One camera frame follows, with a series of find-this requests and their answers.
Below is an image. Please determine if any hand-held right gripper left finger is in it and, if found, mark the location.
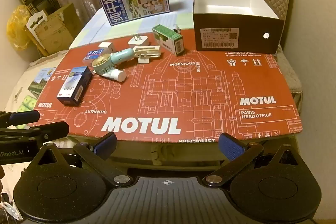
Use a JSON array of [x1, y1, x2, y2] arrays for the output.
[[30, 132, 134, 188]]

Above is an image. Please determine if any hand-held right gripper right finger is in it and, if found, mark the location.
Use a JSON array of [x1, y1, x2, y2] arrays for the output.
[[203, 132, 307, 188]]

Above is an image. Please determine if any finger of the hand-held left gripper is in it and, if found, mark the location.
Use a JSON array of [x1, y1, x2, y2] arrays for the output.
[[0, 110, 40, 129], [0, 122, 70, 147]]

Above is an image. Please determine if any blue and white carton box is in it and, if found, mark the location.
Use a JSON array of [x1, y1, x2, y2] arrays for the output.
[[57, 66, 93, 106]]

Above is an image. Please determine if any blue and white tube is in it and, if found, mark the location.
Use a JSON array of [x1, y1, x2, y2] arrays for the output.
[[92, 69, 127, 82]]

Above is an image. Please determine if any clear case with blue insert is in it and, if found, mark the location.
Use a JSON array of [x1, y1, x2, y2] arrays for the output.
[[83, 49, 105, 66]]

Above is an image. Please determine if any teal handheld fan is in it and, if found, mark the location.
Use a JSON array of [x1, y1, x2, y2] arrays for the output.
[[91, 48, 135, 74]]

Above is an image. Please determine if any white cube charger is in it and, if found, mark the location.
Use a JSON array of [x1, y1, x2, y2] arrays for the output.
[[98, 42, 116, 54]]

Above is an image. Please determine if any cream hair claw clip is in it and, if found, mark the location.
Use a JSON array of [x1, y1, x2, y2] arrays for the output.
[[133, 45, 161, 64]]

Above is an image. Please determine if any white plug charger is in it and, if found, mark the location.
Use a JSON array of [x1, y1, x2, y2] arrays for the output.
[[128, 34, 150, 50]]

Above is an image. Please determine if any brown cardboard box white inside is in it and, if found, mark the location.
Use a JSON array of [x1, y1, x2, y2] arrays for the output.
[[192, 0, 285, 54]]

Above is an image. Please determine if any green medicine box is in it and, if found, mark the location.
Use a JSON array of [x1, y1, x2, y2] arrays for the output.
[[152, 25, 183, 57]]

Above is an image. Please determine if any green roll pack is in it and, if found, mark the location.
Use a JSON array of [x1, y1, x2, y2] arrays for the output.
[[16, 97, 37, 113]]

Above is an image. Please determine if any printed brochure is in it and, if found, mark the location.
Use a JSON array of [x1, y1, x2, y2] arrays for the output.
[[26, 67, 57, 94]]

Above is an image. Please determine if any beige quilted table cover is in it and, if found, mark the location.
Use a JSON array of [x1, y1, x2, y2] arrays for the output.
[[14, 50, 70, 88]]

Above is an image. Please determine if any red printed cardboard sheet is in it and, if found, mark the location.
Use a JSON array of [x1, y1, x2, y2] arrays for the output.
[[33, 27, 305, 144]]

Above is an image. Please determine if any yellow plastic bag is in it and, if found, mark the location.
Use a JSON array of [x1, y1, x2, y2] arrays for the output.
[[7, 5, 32, 51]]

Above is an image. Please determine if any brown cardboard carton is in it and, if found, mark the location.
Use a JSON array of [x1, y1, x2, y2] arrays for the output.
[[31, 3, 76, 56]]

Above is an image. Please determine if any white cardboard carry handle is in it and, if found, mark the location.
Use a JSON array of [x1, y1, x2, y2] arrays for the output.
[[25, 10, 49, 38]]

